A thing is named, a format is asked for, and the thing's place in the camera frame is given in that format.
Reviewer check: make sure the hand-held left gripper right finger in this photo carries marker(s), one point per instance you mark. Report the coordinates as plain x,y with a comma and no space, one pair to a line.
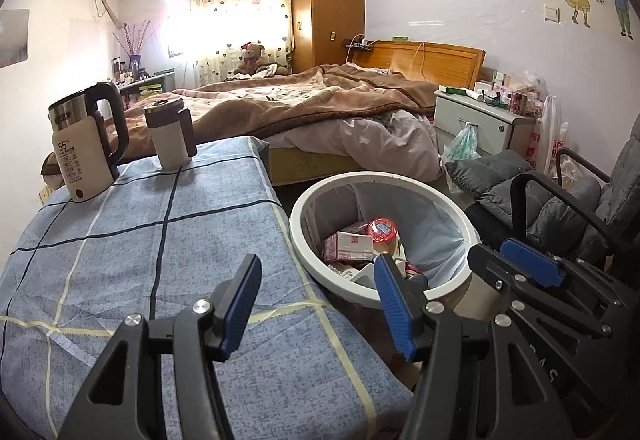
397,310

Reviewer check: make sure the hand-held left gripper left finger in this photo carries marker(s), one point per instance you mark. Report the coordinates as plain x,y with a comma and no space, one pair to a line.
240,310

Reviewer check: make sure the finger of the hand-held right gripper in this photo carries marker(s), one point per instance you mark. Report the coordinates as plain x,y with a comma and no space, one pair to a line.
530,260
500,272

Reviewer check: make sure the red drink can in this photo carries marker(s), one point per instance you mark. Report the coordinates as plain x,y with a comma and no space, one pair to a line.
415,277

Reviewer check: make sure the red and white milk carton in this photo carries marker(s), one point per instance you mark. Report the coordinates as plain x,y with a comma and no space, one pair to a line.
350,245

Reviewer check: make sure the clear plastic cup red lid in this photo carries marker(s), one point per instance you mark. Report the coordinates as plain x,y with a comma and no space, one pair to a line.
382,229

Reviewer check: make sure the white round trash bin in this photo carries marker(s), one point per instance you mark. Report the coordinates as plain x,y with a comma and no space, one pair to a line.
307,255

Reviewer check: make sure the grey cushioned chair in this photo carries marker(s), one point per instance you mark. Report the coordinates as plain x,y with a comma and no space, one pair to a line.
500,180

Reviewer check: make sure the translucent bin liner bag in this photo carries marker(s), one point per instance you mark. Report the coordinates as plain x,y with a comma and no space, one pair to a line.
430,220

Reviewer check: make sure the white red printed plastic bag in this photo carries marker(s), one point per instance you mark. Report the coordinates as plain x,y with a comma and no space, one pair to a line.
545,140

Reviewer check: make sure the green printed plastic bag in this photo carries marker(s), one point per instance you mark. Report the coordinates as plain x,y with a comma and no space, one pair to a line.
462,147

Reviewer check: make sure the blue patterned tablecloth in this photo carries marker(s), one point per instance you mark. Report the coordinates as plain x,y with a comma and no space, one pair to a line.
125,245

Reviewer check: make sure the white nightstand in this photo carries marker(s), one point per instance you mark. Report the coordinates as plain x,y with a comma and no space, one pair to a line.
480,125

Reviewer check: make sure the pale pink duvet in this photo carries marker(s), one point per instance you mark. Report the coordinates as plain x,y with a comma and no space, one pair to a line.
380,145

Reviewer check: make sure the group of small boxes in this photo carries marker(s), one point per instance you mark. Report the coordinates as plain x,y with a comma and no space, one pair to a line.
510,95

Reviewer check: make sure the brown and white thermos mug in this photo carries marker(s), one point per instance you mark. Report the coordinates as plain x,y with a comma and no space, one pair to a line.
170,145

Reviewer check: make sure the flat green box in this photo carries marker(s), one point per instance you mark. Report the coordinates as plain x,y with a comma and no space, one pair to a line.
453,90

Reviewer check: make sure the bed with brown blanket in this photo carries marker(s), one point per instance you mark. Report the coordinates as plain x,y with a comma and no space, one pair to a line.
300,105

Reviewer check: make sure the wooden bed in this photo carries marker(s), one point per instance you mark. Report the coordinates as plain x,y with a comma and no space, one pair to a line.
450,60

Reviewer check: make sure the steel and beige electric kettle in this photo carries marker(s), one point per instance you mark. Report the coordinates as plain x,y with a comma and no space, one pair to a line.
80,160

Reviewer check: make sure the cluttered desk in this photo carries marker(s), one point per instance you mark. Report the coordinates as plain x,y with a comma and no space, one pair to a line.
145,87

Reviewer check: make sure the white crumpled clothing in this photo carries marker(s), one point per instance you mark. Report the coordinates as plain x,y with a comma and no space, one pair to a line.
272,70

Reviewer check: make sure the brown teddy bear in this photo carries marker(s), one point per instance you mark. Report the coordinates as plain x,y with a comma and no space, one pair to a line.
250,57

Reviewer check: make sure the power strip with plugs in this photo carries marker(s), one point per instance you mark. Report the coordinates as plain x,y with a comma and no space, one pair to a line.
359,43

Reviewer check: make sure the vase with purple branches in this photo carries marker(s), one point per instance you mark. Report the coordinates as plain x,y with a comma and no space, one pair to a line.
134,45

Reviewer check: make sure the wooden wardrobe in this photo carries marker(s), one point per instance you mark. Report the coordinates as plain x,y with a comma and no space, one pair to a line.
325,5

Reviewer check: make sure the wrapped air conditioner pipe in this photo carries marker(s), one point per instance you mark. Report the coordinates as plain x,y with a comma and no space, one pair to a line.
110,5

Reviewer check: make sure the wall socket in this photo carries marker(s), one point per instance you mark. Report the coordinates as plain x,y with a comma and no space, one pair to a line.
45,195

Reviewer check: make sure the white wall switch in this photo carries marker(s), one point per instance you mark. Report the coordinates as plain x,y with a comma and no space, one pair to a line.
552,13

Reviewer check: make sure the silvery wall poster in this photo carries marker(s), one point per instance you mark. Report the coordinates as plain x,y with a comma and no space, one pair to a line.
12,37

